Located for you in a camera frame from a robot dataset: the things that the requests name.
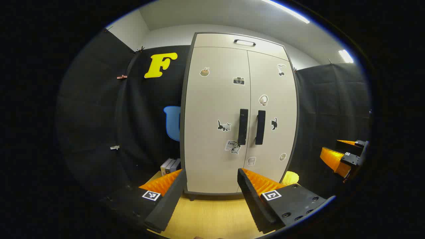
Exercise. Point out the black backdrop cloth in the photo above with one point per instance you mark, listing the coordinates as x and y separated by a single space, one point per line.
99 116

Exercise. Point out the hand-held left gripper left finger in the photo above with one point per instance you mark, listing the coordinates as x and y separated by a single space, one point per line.
167 205

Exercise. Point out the long ceiling light strip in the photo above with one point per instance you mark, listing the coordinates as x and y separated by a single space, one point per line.
285 11

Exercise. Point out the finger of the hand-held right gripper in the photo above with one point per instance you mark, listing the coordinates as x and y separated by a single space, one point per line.
335 161
352 146

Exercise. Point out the white spine book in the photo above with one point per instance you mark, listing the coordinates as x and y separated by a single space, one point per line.
171 166

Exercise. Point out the white shoe cabinet door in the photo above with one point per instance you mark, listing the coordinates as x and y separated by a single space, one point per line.
212 149
279 86

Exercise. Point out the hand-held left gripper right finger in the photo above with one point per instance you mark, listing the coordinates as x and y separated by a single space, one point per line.
252 202

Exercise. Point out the cream spine book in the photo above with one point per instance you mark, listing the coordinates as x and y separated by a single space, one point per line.
164 169

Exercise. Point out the yellow ball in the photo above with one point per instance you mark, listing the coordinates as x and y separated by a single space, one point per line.
290 178

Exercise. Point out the white double-door shoe cabinet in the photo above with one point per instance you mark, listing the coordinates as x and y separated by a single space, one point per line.
187 99

